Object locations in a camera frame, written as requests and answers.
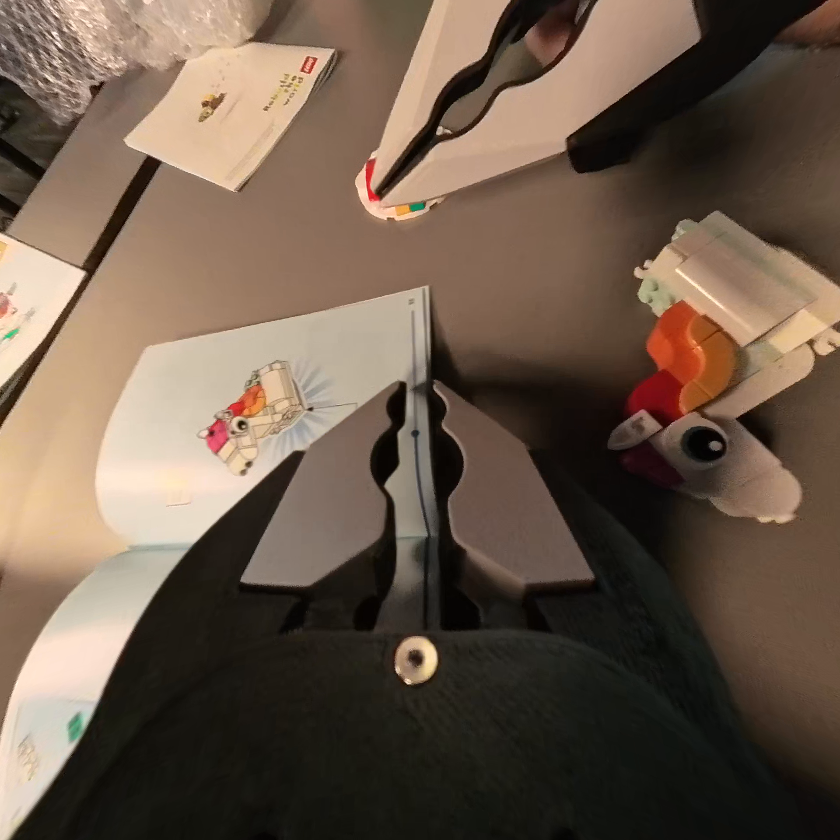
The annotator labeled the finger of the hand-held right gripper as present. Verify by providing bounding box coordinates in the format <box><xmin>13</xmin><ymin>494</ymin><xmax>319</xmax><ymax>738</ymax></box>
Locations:
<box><xmin>373</xmin><ymin>0</ymin><xmax>519</xmax><ymax>191</ymax></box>
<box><xmin>382</xmin><ymin>0</ymin><xmax>704</xmax><ymax>203</ymax></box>

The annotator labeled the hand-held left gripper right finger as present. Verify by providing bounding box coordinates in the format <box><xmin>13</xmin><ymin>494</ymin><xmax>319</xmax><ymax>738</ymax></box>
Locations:
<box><xmin>430</xmin><ymin>381</ymin><xmax>598</xmax><ymax>627</ymax></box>

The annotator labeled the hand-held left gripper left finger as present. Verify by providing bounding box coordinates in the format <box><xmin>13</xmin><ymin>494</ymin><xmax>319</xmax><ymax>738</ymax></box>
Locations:
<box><xmin>240</xmin><ymin>379</ymin><xmax>409</xmax><ymax>630</ymax></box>

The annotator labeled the rainbow lego piece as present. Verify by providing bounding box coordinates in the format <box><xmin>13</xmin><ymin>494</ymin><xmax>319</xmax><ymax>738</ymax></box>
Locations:
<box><xmin>354</xmin><ymin>128</ymin><xmax>460</xmax><ymax>224</ymax></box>

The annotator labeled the light blue instruction booklet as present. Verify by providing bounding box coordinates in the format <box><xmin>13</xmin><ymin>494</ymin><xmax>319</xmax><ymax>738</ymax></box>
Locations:
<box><xmin>0</xmin><ymin>285</ymin><xmax>434</xmax><ymax>840</ymax></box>

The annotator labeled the white lego unicorn model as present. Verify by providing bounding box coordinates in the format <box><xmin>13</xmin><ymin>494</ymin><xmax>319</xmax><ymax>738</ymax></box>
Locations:
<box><xmin>607</xmin><ymin>210</ymin><xmax>840</xmax><ymax>526</ymax></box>

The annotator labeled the person's right hand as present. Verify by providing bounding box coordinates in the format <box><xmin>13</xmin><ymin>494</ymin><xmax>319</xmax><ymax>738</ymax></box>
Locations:
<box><xmin>525</xmin><ymin>5</ymin><xmax>577</xmax><ymax>72</ymax></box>

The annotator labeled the closed white booklet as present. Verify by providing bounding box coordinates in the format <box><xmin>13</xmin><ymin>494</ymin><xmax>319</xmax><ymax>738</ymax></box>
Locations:
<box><xmin>123</xmin><ymin>41</ymin><xmax>340</xmax><ymax>193</ymax></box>

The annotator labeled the booklet with colourful cover picture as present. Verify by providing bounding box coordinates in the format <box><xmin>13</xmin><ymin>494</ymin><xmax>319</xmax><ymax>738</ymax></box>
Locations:
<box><xmin>0</xmin><ymin>233</ymin><xmax>89</xmax><ymax>395</ymax></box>

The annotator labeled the clear bubble wrap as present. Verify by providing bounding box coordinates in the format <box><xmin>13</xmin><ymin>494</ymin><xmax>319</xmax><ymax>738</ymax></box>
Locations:
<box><xmin>0</xmin><ymin>0</ymin><xmax>263</xmax><ymax>126</ymax></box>

